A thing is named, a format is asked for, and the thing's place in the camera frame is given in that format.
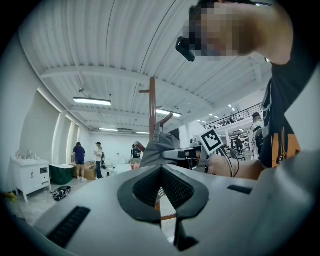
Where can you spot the person's head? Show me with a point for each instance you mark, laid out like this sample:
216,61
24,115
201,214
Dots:
262,30

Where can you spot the cardboard box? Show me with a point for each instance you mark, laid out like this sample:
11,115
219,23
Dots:
90,171

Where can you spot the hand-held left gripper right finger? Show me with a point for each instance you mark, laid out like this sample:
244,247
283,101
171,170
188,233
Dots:
197,197

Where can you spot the black balcony railing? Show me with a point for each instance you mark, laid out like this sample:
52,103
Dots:
235,116

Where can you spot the grey cap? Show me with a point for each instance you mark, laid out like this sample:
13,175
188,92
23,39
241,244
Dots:
157,146

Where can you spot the person's right forearm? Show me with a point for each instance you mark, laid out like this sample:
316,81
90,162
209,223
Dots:
247,168

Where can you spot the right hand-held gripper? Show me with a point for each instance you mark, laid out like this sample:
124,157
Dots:
212,142

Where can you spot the yellow object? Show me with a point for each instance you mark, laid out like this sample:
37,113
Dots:
10,195

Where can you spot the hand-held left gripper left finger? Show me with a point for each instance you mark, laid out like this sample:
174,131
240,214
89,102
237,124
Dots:
127,197

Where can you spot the white vanity cabinet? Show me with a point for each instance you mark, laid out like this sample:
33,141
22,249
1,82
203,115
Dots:
30,175

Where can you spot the brown wooden coat rack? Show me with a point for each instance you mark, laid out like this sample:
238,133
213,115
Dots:
152,105

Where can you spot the person's black T-shirt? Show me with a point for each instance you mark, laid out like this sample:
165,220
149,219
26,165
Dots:
282,100

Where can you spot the black bag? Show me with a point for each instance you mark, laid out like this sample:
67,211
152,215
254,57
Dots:
61,193

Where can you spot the black head-mounted camera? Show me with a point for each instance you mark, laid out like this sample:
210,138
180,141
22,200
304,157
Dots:
185,48

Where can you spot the long ceiling light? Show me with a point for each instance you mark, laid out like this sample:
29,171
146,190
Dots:
142,133
92,101
108,129
168,113

